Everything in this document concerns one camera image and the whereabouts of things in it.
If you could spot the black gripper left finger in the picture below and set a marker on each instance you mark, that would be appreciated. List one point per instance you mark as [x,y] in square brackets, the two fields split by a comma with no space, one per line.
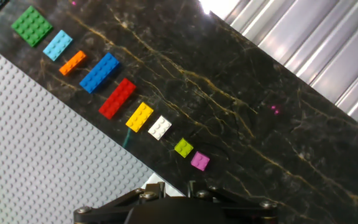
[154,190]

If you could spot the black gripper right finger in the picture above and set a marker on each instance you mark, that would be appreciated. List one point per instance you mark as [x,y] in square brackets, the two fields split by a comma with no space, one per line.
[202,192]

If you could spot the small pink Lego brick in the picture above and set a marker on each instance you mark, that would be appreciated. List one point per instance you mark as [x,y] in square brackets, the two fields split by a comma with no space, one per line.
[200,161]

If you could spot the small lime Lego brick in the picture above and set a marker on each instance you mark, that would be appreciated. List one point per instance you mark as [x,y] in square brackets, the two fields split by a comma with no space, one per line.
[184,147]

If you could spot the white Lego brick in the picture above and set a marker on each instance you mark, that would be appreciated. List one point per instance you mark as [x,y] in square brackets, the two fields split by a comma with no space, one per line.
[159,127]

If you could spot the yellow Lego brick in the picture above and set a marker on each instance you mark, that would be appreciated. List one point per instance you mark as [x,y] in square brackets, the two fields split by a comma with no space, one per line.
[139,117]

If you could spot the long red Lego brick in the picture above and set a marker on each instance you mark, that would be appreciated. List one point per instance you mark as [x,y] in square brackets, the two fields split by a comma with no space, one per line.
[117,98]

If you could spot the long blue Lego brick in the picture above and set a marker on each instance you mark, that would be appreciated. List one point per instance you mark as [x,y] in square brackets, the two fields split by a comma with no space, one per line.
[99,72]

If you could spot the grey Lego baseplate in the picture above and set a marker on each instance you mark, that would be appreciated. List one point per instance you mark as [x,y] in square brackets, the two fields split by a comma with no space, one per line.
[26,140]

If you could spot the narrow orange Lego brick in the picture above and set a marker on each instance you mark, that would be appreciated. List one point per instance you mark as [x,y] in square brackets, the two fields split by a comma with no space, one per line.
[72,63]

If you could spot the light blue Lego brick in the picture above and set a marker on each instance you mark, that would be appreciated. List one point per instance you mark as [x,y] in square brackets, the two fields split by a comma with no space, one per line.
[57,45]

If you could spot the square green Lego plate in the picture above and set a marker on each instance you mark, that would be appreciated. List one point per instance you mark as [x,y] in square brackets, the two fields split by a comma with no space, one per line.
[32,26]

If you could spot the black white marker tag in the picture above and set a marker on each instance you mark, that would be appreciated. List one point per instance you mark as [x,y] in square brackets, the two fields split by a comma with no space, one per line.
[157,181]

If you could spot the black marble pattern mat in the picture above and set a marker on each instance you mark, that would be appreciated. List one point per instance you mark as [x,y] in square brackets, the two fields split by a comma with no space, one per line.
[259,155]

